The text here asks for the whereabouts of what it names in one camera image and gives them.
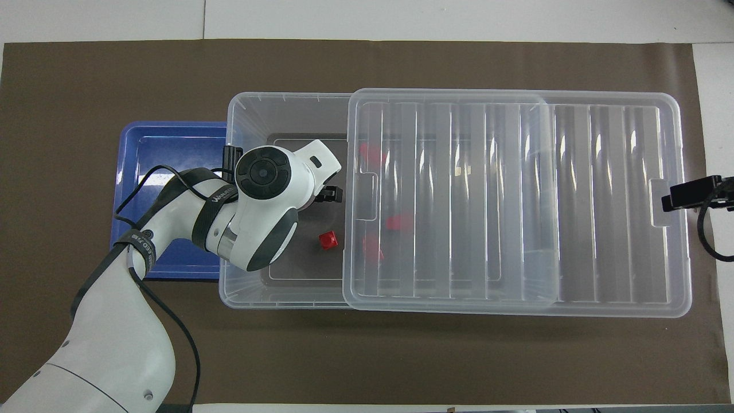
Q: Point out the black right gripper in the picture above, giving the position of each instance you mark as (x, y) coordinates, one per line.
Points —
(727, 192)

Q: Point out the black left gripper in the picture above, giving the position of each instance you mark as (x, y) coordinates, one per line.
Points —
(330, 194)

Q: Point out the clear ribbed plastic lid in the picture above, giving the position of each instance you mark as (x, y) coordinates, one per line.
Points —
(602, 229)

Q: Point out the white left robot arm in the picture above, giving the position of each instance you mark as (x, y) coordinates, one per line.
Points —
(114, 344)

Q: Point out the red block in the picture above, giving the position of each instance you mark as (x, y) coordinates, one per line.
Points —
(371, 154)
(328, 240)
(373, 248)
(399, 222)

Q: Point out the clear plastic storage box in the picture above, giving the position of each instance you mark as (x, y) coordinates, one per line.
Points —
(252, 115)

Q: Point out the blue plastic tray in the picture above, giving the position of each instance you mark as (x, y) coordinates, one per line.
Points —
(172, 143)

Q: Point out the brown table mat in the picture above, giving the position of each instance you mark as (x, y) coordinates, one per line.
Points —
(401, 355)

